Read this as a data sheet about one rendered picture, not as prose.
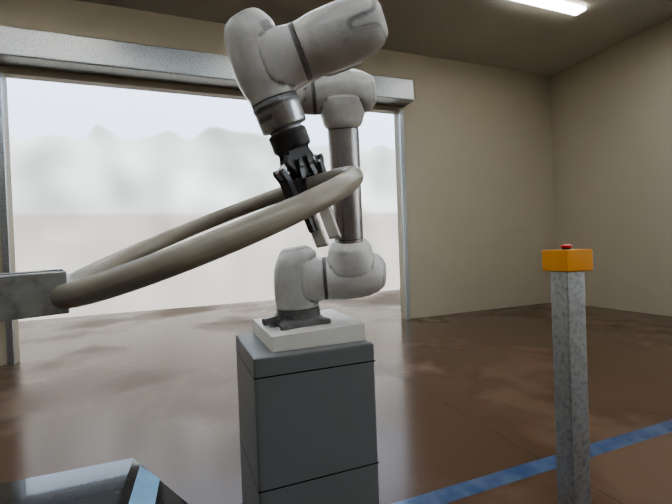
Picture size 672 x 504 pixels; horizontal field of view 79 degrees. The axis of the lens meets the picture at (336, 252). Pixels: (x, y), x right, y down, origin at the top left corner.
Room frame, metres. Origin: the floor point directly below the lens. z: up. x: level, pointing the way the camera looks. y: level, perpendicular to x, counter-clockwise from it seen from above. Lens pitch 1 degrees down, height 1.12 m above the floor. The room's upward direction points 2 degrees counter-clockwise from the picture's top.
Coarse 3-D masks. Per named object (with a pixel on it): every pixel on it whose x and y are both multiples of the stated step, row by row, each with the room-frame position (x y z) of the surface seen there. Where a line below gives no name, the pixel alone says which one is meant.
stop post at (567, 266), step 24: (552, 264) 1.51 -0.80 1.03; (576, 264) 1.45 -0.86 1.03; (552, 288) 1.53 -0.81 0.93; (576, 288) 1.48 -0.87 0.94; (552, 312) 1.54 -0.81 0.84; (576, 312) 1.48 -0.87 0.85; (552, 336) 1.54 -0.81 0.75; (576, 336) 1.48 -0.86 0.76; (576, 360) 1.47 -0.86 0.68; (576, 384) 1.47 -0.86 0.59; (576, 408) 1.47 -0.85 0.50; (576, 432) 1.47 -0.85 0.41; (576, 456) 1.47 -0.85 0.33; (576, 480) 1.47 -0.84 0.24
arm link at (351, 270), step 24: (360, 72) 1.25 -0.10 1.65; (336, 96) 1.24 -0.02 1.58; (360, 96) 1.24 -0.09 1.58; (336, 120) 1.26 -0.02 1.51; (360, 120) 1.29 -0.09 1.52; (336, 144) 1.30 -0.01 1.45; (360, 192) 1.36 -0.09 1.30; (336, 216) 1.37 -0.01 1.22; (360, 216) 1.37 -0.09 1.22; (336, 240) 1.40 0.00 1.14; (360, 240) 1.39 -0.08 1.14; (336, 264) 1.37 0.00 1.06; (360, 264) 1.36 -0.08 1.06; (384, 264) 1.42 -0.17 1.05; (336, 288) 1.38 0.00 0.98; (360, 288) 1.38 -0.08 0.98
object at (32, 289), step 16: (16, 272) 0.54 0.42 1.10; (32, 272) 0.55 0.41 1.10; (48, 272) 0.47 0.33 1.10; (64, 272) 0.48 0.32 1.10; (0, 288) 0.44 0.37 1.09; (16, 288) 0.45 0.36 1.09; (32, 288) 0.46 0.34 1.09; (48, 288) 0.47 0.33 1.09; (0, 304) 0.44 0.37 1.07; (16, 304) 0.45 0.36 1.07; (32, 304) 0.46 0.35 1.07; (48, 304) 0.47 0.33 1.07; (0, 320) 0.44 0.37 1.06
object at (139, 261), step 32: (320, 192) 0.48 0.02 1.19; (192, 224) 0.84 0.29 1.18; (256, 224) 0.43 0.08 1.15; (288, 224) 0.45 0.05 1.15; (128, 256) 0.74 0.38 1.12; (160, 256) 0.41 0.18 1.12; (192, 256) 0.41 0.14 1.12; (64, 288) 0.45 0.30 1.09; (96, 288) 0.42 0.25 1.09; (128, 288) 0.42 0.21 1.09
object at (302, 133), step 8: (296, 128) 0.76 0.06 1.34; (304, 128) 0.77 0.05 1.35; (272, 136) 0.77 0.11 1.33; (280, 136) 0.76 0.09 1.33; (288, 136) 0.75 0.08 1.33; (296, 136) 0.76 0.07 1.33; (304, 136) 0.77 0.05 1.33; (272, 144) 0.77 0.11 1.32; (280, 144) 0.76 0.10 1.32; (288, 144) 0.76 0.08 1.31; (296, 144) 0.76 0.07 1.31; (304, 144) 0.77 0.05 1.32; (280, 152) 0.77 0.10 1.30; (288, 152) 0.77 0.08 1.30; (296, 152) 0.79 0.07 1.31; (304, 152) 0.80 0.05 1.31; (312, 152) 0.82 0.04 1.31; (280, 160) 0.77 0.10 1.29; (288, 160) 0.77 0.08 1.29; (304, 160) 0.80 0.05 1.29; (288, 168) 0.77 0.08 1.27; (296, 168) 0.78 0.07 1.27; (304, 168) 0.80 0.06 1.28; (296, 176) 0.79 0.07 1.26
